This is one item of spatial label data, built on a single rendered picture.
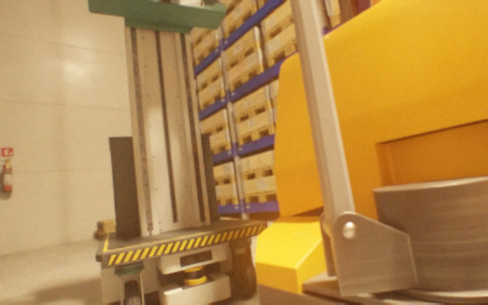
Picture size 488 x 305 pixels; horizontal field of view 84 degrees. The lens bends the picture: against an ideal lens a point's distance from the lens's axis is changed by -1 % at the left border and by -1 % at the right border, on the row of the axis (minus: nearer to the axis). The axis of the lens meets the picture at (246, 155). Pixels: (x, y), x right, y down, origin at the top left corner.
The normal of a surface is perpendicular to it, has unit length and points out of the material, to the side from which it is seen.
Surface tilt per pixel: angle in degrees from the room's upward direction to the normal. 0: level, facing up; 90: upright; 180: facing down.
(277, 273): 90
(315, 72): 90
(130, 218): 90
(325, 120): 90
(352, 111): 74
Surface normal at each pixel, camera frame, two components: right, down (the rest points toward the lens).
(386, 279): -0.08, -0.11
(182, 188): 0.43, -0.17
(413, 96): -0.79, -0.25
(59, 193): 0.61, -0.18
